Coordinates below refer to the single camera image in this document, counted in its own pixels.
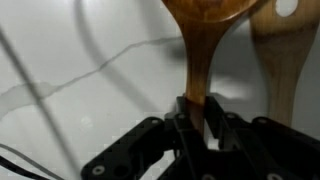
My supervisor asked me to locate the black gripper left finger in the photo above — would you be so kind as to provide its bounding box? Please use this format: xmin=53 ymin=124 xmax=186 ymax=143
xmin=80 ymin=95 xmax=210 ymax=180

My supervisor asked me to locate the light wooden slotted spoon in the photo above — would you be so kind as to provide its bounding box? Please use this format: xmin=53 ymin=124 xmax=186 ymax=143
xmin=249 ymin=0 xmax=320 ymax=128

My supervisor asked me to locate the black power cable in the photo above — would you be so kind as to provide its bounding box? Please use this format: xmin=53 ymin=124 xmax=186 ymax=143
xmin=0 ymin=154 xmax=52 ymax=180

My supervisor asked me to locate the dark wooden soup ladle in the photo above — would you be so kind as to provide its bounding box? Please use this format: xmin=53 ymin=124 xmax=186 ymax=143
xmin=161 ymin=0 xmax=262 ymax=138

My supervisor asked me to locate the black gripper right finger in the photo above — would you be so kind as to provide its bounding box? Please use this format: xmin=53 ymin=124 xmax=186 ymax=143
xmin=204 ymin=95 xmax=320 ymax=180

